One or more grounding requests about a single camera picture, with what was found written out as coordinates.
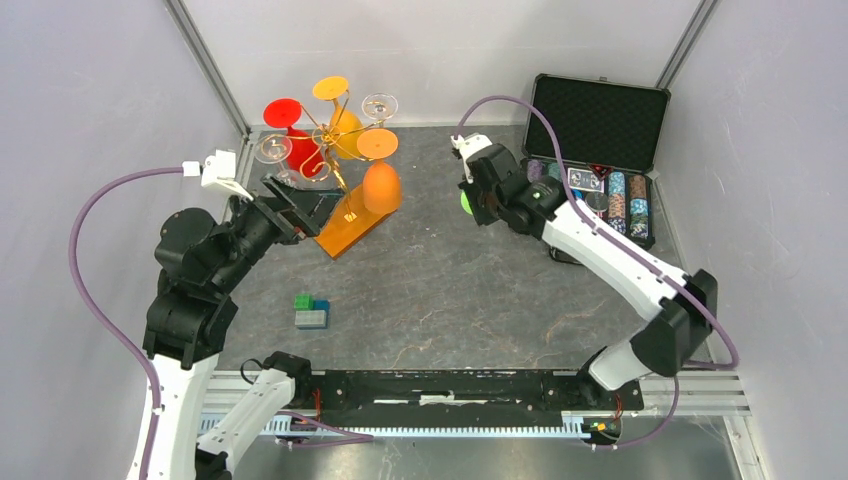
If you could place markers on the blue toy brick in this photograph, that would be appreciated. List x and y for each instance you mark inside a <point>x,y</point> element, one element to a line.
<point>321,305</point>

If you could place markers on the playing card deck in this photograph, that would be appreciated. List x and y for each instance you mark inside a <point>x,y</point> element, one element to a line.
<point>584,180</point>

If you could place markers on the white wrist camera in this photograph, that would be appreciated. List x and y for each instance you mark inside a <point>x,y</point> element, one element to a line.
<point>466,148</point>
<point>217,173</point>

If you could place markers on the grey toy brick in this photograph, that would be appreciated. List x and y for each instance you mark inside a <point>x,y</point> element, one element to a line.
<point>311,319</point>

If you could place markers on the black poker chip case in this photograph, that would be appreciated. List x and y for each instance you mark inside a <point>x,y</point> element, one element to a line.
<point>608,128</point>

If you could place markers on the red plastic wine glass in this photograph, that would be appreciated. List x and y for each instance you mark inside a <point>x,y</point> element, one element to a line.
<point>304,155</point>

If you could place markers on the clear wine glass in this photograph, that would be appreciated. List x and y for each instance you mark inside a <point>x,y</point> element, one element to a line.
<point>273,149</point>
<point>379,108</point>

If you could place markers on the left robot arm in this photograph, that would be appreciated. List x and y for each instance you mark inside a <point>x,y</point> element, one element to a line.
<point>202,261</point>

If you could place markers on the wooden rack base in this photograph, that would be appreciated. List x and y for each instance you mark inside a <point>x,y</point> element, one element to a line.
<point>351,222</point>

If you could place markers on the clear wine glass back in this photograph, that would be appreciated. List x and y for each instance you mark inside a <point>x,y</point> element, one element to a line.
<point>379,108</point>

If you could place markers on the orange plastic wine glass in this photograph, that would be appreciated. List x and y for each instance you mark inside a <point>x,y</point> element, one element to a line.
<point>382,188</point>

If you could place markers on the yellow-orange plastic wine glass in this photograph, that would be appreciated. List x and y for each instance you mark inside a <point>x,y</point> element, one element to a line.
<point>342,132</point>

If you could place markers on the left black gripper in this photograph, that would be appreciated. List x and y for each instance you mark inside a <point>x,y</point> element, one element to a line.
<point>311,209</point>

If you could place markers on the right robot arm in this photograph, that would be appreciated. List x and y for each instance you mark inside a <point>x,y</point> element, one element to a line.
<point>674,304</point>

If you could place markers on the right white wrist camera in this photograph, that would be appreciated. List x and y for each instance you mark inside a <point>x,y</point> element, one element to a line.
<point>466,148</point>

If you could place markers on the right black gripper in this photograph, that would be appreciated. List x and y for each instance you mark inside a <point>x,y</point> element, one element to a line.
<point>482,216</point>

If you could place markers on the green plastic wine glass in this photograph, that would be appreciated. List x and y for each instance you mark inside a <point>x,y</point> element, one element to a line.
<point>465,204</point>

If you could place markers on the green toy brick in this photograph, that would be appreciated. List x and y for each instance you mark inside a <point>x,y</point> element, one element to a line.
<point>303,302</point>

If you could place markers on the clear wine glass left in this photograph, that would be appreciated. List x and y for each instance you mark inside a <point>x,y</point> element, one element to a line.
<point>273,149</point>

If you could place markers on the gold wire glass rack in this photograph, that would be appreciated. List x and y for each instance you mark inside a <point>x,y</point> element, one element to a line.
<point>331,161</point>

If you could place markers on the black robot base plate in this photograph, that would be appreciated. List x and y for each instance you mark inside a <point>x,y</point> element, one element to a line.
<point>474,398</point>

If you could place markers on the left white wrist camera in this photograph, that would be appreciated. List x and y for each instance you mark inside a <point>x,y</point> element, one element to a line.
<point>217,173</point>

